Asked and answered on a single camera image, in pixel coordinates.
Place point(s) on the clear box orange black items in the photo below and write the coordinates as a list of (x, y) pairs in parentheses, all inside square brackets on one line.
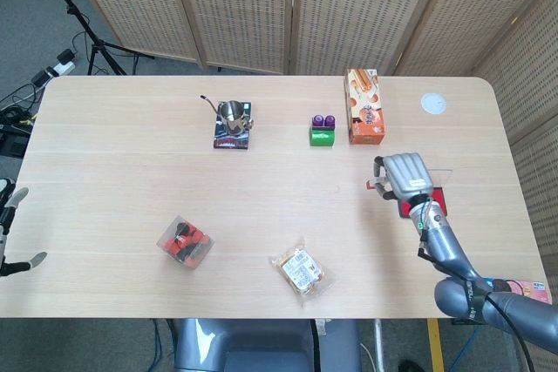
[(186, 241)]

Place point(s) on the black power adapter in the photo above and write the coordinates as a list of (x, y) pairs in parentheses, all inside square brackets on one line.
[(66, 56)]

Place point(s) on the bread in clear wrapper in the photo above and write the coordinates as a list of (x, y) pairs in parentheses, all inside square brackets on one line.
[(301, 272)]

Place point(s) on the dark printed flat box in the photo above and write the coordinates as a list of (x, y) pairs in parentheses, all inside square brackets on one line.
[(231, 142)]

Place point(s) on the white round disc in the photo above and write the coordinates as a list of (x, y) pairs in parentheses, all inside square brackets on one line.
[(433, 103)]

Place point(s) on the wooden rattan folding screen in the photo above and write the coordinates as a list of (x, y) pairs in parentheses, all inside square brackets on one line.
[(244, 6)]

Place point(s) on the green toy building block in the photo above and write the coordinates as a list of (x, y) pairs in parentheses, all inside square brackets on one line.
[(321, 137)]

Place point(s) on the black tripod stand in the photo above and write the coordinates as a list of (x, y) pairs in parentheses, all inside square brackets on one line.
[(93, 41)]

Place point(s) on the blue pink cookie box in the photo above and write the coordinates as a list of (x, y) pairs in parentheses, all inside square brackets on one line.
[(527, 290)]

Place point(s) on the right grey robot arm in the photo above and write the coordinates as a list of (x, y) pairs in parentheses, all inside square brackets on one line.
[(444, 241)]

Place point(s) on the steel cup with thin spout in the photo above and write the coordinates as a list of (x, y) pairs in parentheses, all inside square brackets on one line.
[(231, 112)]

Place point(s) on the white power strip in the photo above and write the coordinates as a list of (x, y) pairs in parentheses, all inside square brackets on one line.
[(61, 69)]

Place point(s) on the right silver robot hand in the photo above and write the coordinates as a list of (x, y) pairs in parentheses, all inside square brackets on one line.
[(405, 173)]

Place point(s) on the white table leg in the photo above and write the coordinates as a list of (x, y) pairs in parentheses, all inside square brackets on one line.
[(377, 341)]

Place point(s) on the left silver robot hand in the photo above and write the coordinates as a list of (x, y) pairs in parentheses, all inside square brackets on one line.
[(6, 215)]

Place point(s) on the orange snack box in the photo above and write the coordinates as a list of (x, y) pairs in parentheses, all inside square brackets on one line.
[(365, 110)]

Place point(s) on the purple toy building block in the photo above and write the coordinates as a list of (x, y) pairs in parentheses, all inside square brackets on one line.
[(323, 122)]

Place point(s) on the red and white stamp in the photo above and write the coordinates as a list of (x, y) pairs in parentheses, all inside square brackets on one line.
[(370, 184)]

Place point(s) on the red ink pad clear lid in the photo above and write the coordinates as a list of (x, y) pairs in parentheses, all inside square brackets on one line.
[(438, 198)]

